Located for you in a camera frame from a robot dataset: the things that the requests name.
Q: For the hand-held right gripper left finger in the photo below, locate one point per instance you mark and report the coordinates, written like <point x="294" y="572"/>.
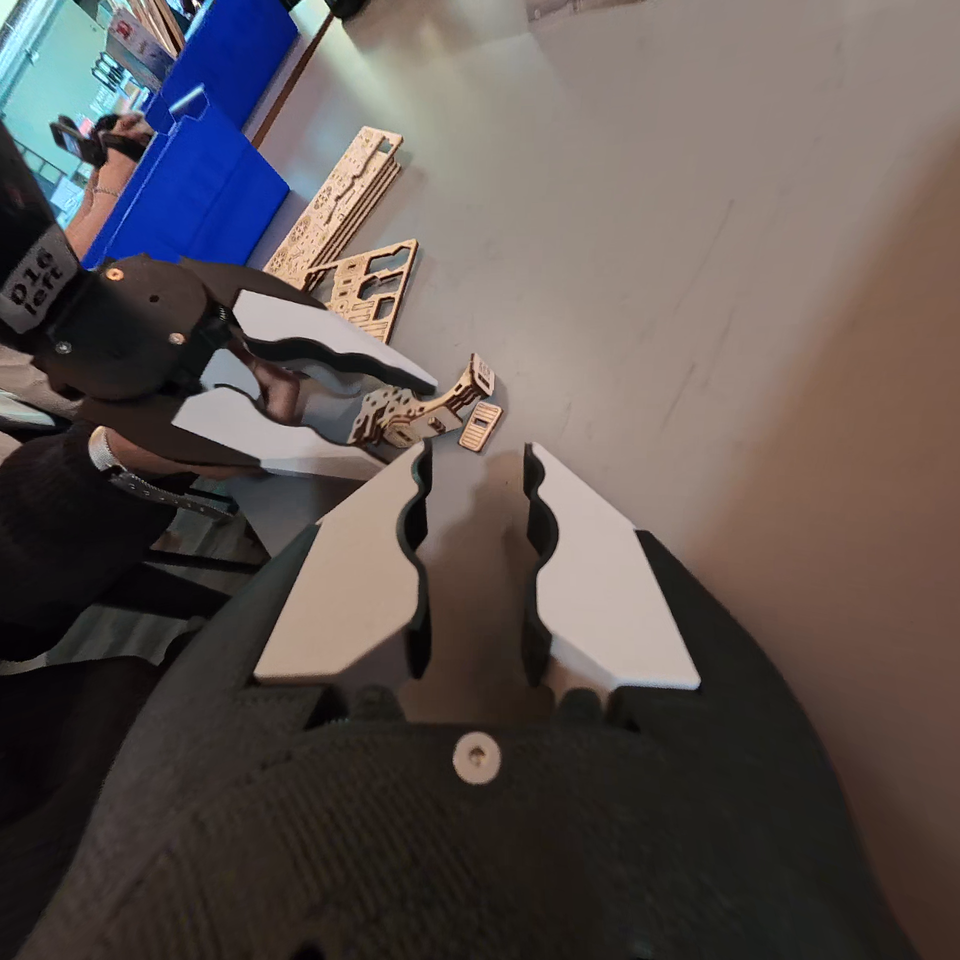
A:
<point x="345" y="600"/>

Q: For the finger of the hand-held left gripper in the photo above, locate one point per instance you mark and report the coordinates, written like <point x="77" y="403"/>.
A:
<point x="247" y="442"/>
<point x="322" y="322"/>

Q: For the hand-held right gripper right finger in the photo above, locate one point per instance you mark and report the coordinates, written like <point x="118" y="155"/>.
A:
<point x="615" y="607"/>

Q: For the wooden model assembly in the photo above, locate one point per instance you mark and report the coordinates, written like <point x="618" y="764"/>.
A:
<point x="450" y="397"/>

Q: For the small slotted wooden piece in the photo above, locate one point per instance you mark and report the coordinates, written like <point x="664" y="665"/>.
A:
<point x="480" y="427"/>

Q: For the person's left forearm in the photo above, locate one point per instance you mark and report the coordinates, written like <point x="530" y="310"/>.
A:
<point x="52" y="540"/>

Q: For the grey desk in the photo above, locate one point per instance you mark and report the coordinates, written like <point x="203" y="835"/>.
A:
<point x="675" y="300"/>

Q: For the person's left hand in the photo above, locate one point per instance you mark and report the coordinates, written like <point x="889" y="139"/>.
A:
<point x="165" y="461"/>

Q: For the wooden parts sheet with cutouts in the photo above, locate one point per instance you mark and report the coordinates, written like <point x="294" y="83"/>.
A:
<point x="341" y="296"/>

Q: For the silver wristwatch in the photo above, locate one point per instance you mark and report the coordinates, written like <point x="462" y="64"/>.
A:
<point x="150" y="487"/>

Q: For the stack of wooden parts sheets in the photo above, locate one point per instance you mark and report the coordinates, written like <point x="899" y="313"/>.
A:
<point x="330" y="210"/>

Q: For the blue plastic bin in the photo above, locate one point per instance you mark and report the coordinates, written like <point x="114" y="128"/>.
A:
<point x="195" y="195"/>
<point x="232" y="45"/>

